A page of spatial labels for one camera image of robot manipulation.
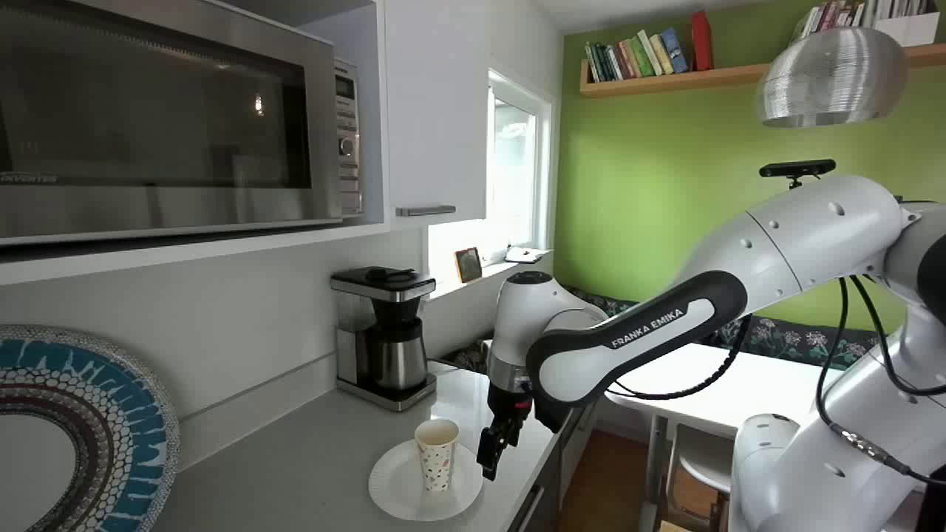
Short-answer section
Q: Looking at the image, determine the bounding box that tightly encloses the blue patterned round tray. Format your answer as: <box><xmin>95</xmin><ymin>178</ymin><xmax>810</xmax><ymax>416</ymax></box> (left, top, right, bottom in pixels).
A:
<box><xmin>0</xmin><ymin>325</ymin><xmax>179</xmax><ymax>532</ymax></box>

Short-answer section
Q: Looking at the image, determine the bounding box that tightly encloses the stainless steel microwave door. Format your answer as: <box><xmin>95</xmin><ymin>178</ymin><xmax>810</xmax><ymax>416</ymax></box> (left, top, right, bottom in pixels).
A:
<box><xmin>0</xmin><ymin>0</ymin><xmax>342</xmax><ymax>246</ymax></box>

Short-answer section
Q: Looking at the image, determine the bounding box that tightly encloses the wooden wall shelf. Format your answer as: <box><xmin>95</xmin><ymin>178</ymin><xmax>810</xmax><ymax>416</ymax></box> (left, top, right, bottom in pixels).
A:
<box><xmin>578</xmin><ymin>44</ymin><xmax>946</xmax><ymax>98</ymax></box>

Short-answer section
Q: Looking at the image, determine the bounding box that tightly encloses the silver pendant lamp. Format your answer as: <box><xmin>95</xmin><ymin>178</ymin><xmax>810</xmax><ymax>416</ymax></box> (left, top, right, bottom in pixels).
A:
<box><xmin>757</xmin><ymin>29</ymin><xmax>906</xmax><ymax>128</ymax></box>

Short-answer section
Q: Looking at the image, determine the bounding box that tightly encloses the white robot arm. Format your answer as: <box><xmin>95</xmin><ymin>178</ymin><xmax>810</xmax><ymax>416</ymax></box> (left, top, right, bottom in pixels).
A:
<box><xmin>475</xmin><ymin>178</ymin><xmax>946</xmax><ymax>532</ymax></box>

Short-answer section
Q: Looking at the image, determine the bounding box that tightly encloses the small picture frame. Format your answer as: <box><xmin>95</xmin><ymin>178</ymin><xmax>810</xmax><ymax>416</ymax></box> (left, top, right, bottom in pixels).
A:
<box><xmin>454</xmin><ymin>249</ymin><xmax>481</xmax><ymax>283</ymax></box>

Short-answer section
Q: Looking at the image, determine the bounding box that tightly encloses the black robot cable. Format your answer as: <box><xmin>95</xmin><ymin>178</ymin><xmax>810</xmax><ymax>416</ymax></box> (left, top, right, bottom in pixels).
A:
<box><xmin>606</xmin><ymin>274</ymin><xmax>946</xmax><ymax>487</ymax></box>

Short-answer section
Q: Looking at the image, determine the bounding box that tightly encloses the row of books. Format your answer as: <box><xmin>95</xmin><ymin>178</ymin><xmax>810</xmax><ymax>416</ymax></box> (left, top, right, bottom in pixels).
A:
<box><xmin>584</xmin><ymin>26</ymin><xmax>692</xmax><ymax>82</ymax></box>

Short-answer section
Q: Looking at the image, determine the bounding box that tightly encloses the black steel coffee maker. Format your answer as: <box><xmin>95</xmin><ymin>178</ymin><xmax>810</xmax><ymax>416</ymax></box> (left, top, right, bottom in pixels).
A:
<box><xmin>331</xmin><ymin>265</ymin><xmax>435</xmax><ymax>410</ymax></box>

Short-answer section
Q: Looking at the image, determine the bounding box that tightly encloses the white paper cup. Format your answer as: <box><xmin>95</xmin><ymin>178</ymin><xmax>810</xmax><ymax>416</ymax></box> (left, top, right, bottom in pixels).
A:
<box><xmin>413</xmin><ymin>419</ymin><xmax>459</xmax><ymax>493</ymax></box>

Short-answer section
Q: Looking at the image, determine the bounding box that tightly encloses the white round plate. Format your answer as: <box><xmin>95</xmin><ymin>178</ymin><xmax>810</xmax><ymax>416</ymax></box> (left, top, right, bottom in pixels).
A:
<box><xmin>368</xmin><ymin>441</ymin><xmax>481</xmax><ymax>524</ymax></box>

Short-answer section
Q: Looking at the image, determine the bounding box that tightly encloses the white side table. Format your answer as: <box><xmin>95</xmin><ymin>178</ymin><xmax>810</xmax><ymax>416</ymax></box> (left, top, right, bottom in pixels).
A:
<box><xmin>606</xmin><ymin>344</ymin><xmax>818</xmax><ymax>532</ymax></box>

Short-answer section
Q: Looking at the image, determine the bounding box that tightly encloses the window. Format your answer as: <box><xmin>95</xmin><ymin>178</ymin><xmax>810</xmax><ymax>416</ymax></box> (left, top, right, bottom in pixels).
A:
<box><xmin>487</xmin><ymin>75</ymin><xmax>550</xmax><ymax>260</ymax></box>

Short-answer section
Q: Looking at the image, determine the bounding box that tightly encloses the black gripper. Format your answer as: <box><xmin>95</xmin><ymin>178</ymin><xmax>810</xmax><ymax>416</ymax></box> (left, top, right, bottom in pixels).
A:
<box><xmin>475</xmin><ymin>387</ymin><xmax>531</xmax><ymax>481</ymax></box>

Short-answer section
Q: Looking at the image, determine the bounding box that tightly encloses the red book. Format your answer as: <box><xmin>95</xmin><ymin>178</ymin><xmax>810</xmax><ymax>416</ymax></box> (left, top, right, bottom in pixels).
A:
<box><xmin>689</xmin><ymin>11</ymin><xmax>713</xmax><ymax>72</ymax></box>

